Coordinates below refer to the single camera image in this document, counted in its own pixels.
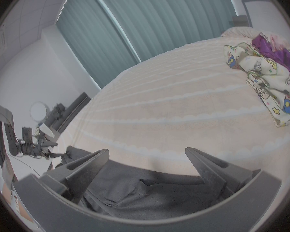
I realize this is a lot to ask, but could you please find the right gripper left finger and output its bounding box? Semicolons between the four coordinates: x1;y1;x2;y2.
42;149;110;204

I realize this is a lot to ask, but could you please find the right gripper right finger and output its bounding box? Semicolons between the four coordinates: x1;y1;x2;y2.
185;147;262;200

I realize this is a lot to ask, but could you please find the black T-shirt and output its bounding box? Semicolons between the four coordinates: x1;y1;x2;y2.
48;146;232;220

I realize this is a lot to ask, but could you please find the bed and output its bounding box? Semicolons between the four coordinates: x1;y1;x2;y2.
54;0;290;178

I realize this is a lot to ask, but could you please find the white round mirror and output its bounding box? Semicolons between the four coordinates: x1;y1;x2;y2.
30;101;48;121

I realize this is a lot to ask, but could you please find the white printed garment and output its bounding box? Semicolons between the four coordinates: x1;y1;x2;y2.
223;42;290;128

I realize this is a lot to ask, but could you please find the blue-green curtain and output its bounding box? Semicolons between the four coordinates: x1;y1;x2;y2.
89;0;237;62
56;0;140;89

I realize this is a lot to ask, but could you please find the purple satin garment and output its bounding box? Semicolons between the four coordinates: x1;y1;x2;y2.
252;33;290;92

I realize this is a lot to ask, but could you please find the pink garment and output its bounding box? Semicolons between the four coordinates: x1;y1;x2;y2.
269;34;290;51

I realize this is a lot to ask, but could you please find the grey bedside table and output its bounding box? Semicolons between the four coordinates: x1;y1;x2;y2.
228;15;248;28

